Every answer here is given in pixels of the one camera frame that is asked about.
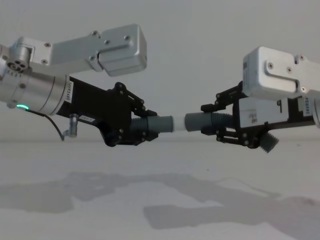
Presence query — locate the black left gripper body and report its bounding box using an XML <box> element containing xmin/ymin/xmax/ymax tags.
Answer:
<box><xmin>56</xmin><ymin>76</ymin><xmax>134</xmax><ymax>148</ymax></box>

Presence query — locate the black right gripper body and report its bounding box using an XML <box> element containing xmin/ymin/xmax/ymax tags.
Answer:
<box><xmin>231</xmin><ymin>95</ymin><xmax>317</xmax><ymax>149</ymax></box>

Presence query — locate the grey threaded pipe fitting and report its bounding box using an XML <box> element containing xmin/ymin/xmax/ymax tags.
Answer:
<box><xmin>129</xmin><ymin>114</ymin><xmax>175</xmax><ymax>134</ymax></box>
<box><xmin>184</xmin><ymin>111</ymin><xmax>235</xmax><ymax>133</ymax></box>

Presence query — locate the short grey threaded stub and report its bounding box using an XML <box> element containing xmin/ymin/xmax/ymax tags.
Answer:
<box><xmin>259</xmin><ymin>130</ymin><xmax>280</xmax><ymax>154</ymax></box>

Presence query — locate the thin dark cable silver plug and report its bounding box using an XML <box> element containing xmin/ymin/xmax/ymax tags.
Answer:
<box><xmin>27</xmin><ymin>109</ymin><xmax>80</xmax><ymax>142</ymax></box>

